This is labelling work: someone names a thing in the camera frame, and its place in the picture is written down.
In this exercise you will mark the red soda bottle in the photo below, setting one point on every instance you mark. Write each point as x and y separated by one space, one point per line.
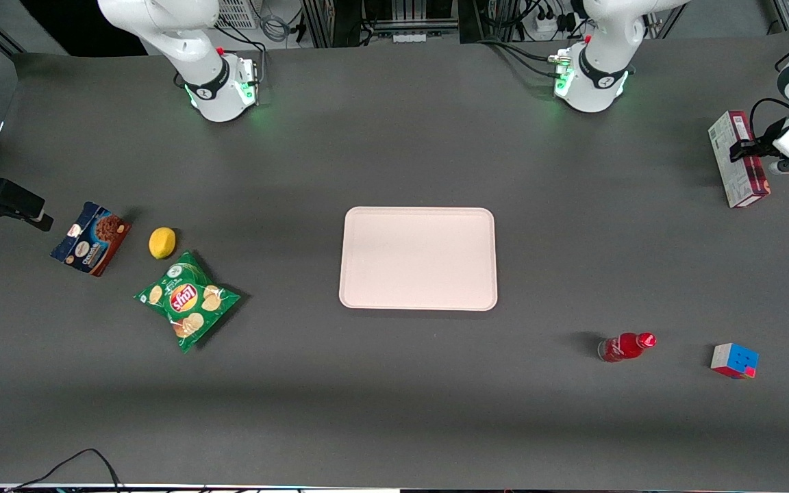
622 348

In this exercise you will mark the red cookie box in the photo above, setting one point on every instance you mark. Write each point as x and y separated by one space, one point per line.
744 181

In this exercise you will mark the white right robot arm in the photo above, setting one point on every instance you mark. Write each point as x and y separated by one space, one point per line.
213 82

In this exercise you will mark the colourful puzzle cube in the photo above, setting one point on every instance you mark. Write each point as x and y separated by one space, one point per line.
734 360

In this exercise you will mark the aluminium frame rack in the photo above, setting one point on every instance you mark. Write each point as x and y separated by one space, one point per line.
394 20

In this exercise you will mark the green chips bag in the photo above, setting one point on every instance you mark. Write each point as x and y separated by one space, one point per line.
188 300

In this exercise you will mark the yellow lemon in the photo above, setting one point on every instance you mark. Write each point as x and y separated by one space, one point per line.
162 243

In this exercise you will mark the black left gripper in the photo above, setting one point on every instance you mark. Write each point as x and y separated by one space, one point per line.
755 146

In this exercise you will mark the white vented box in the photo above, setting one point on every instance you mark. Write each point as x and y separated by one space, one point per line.
237 12

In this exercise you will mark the pale pink plastic tray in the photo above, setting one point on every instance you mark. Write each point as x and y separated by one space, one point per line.
418 259

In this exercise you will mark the blue chocolate cookie box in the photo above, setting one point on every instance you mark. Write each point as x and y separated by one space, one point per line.
92 238

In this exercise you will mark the white power strip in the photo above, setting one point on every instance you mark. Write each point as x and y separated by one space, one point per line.
552 24

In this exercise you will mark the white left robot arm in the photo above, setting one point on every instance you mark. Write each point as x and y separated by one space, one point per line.
600 68

